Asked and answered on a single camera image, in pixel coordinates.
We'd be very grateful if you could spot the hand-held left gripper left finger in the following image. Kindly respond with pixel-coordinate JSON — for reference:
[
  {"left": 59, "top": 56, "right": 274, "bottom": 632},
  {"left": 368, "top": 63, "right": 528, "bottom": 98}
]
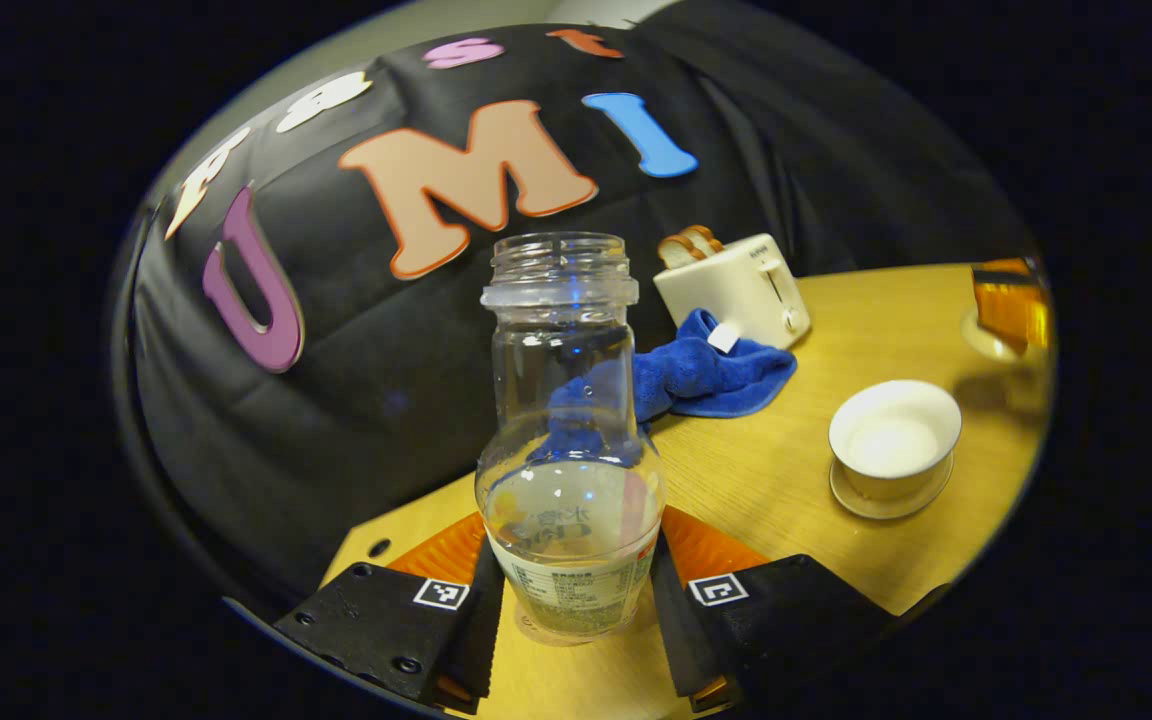
[{"left": 274, "top": 510, "right": 507, "bottom": 713}]

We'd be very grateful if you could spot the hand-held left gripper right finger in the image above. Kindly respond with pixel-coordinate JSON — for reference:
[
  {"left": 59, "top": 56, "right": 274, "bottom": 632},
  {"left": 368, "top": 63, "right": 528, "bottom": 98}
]
[{"left": 648, "top": 505, "right": 902, "bottom": 713}]

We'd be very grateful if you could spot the white ceramic teacup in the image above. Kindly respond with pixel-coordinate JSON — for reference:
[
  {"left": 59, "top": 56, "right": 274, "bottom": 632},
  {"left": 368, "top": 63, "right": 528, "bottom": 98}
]
[{"left": 828, "top": 379, "right": 963, "bottom": 503}]

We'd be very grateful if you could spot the clear plastic water bottle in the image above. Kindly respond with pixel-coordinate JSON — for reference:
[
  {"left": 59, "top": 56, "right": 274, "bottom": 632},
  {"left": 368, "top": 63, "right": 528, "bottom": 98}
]
[{"left": 475, "top": 232, "right": 667, "bottom": 641}]

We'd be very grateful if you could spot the white ceramic saucer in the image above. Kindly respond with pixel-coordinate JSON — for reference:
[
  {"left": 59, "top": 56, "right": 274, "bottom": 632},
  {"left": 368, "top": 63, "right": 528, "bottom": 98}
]
[{"left": 829, "top": 455, "right": 955, "bottom": 521}]

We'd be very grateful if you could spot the black backdrop cloth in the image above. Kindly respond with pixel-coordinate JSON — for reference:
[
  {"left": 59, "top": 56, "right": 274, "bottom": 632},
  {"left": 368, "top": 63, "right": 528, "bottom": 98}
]
[{"left": 121, "top": 0, "right": 1037, "bottom": 601}]

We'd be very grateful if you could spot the blue towel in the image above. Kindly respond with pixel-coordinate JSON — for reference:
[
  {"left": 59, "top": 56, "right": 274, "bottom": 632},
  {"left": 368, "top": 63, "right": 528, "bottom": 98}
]
[{"left": 633, "top": 308, "right": 798, "bottom": 421}]

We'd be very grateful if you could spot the white toaster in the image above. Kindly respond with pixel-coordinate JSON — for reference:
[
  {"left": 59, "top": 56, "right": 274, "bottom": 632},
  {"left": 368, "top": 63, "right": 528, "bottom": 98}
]
[{"left": 653, "top": 233, "right": 812, "bottom": 351}]

